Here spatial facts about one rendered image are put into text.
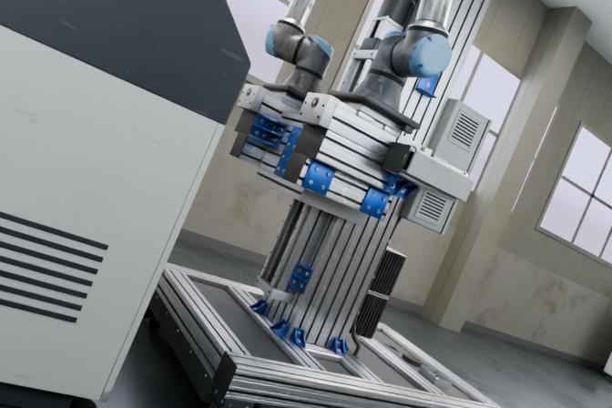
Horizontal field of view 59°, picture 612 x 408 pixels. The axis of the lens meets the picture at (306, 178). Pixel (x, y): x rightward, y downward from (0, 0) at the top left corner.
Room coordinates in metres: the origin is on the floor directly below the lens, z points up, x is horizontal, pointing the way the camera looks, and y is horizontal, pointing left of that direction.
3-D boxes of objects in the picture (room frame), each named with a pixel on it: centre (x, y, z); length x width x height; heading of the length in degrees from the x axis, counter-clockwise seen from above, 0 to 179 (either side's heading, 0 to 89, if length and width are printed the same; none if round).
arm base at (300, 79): (2.09, 0.15, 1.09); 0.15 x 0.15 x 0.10
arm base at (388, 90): (1.66, -0.11, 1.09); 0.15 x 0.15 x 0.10
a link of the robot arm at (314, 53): (2.09, 0.16, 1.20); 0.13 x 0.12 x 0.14; 83
